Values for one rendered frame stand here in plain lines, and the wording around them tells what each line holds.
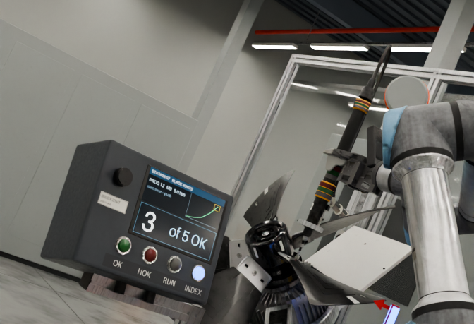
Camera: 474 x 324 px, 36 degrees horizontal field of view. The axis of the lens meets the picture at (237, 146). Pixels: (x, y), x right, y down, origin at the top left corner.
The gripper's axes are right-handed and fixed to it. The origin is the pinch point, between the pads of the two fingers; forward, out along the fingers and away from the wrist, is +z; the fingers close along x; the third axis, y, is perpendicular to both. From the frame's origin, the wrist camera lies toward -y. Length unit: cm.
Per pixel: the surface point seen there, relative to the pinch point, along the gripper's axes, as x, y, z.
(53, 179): 167, 65, 527
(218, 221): -60, 28, -44
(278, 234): -3.5, 25.6, 3.4
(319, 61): 71, -54, 107
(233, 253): -5.0, 35.5, 15.9
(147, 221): -73, 32, -45
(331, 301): -7.6, 34.8, -26.4
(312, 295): -10.4, 35.3, -23.2
